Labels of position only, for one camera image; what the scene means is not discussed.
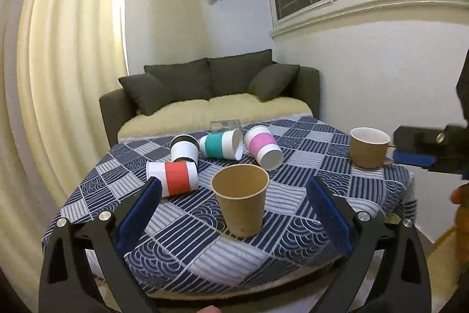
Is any dark green throw pillow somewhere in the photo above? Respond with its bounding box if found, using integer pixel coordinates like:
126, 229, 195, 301
118, 73, 176, 116
247, 64, 301, 101

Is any person's right hand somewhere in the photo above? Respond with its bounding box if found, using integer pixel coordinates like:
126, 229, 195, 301
451, 185, 469, 207

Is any cream fleece blanket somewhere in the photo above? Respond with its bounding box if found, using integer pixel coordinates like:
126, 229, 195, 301
118, 93, 314, 143

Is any pink banded white cup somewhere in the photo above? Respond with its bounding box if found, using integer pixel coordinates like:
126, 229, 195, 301
244, 125, 284, 170

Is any cream curtain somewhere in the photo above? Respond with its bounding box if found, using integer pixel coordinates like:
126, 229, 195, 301
0, 0, 130, 262

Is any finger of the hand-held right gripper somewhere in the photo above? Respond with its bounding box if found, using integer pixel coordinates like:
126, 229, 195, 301
393, 150, 437, 169
393, 126, 445, 153

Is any teal banded white cup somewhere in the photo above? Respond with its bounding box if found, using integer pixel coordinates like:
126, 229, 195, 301
200, 129, 243, 161

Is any dark green back cushion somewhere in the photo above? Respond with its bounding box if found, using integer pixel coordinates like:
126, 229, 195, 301
144, 58, 211, 101
208, 50, 273, 97

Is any tall brown paper cup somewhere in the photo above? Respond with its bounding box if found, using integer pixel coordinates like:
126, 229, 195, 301
211, 164, 270, 237

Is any wide brown paper cup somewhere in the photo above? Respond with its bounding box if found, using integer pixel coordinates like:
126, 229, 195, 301
348, 127, 392, 170

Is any blue patterned tablecloth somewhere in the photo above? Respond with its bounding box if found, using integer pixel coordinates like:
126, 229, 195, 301
41, 116, 418, 297

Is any black banded white cup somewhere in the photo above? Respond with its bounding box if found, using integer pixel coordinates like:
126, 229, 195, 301
170, 134, 200, 164

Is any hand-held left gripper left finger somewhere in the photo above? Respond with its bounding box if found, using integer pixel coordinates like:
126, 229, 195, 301
38, 177, 164, 313

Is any dark green sofa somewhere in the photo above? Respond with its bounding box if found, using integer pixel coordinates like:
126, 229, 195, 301
100, 50, 320, 148

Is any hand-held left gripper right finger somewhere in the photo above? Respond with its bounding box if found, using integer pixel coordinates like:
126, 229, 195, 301
307, 175, 433, 313

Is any red banded white cup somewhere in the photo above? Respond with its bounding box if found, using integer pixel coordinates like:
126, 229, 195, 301
146, 161, 199, 197

